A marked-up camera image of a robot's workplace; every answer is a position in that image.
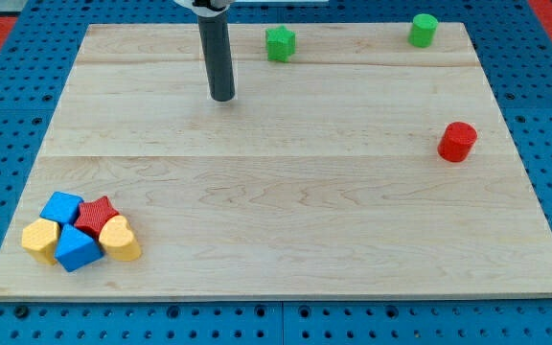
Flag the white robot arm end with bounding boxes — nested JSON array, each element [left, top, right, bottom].
[[173, 0, 235, 17]]

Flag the yellow heart block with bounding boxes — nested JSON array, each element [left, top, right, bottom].
[[98, 215, 142, 262]]

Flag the wooden board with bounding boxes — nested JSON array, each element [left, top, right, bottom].
[[0, 22, 552, 302]]

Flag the green star block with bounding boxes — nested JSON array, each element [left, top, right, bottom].
[[265, 25, 296, 62]]

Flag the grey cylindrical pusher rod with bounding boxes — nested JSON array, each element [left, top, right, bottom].
[[198, 11, 235, 102]]

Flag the red cylinder block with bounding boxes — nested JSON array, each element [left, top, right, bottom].
[[437, 122, 477, 163]]

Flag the red star block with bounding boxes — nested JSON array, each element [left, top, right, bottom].
[[74, 195, 119, 240]]

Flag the green cylinder block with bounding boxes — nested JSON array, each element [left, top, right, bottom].
[[407, 13, 439, 48]]

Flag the blue triangle block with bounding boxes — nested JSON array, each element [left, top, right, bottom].
[[55, 224, 104, 272]]

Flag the blue cube block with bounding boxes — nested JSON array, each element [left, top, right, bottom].
[[39, 192, 83, 224]]

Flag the yellow hexagon block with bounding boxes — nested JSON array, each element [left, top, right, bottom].
[[21, 218, 60, 265]]

